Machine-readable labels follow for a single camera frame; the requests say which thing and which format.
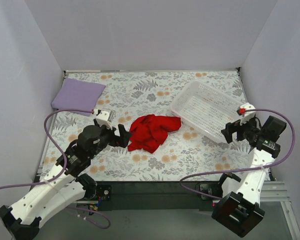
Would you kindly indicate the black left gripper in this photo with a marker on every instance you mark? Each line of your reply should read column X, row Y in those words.
column 115, row 137

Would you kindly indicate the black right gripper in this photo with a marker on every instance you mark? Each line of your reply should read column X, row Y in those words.
column 236, row 131

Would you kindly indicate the red t shirt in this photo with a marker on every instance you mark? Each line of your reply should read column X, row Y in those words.
column 151, row 131

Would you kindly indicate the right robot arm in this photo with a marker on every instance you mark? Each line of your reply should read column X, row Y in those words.
column 239, row 209

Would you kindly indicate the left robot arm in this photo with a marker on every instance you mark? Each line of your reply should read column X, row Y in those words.
column 64, row 184

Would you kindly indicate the white plastic basket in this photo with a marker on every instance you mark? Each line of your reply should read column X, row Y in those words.
column 206, row 109

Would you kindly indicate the folded lilac t shirt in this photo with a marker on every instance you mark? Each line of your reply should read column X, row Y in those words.
column 78, row 94

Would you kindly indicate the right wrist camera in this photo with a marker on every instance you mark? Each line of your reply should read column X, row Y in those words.
column 246, row 111

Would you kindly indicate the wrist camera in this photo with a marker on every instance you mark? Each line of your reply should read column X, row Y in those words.
column 246, row 111
column 103, row 116

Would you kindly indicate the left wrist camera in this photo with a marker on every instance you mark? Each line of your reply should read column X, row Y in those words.
column 103, row 116

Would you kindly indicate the aluminium table frame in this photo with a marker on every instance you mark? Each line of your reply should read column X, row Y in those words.
column 276, row 192

